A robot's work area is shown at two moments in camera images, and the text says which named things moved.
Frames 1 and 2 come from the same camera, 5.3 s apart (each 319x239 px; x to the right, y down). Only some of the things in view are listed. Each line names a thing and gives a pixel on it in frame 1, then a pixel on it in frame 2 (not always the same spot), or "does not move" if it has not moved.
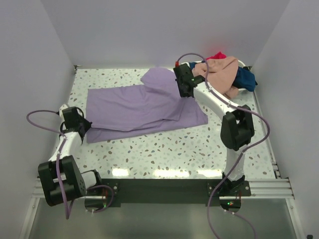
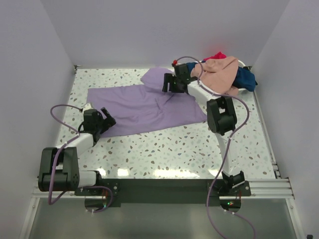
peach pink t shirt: x=222 y=74 does not move
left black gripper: x=87 y=124 → x=107 y=123
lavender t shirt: x=156 y=103 does not move
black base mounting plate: x=130 y=192 does not move
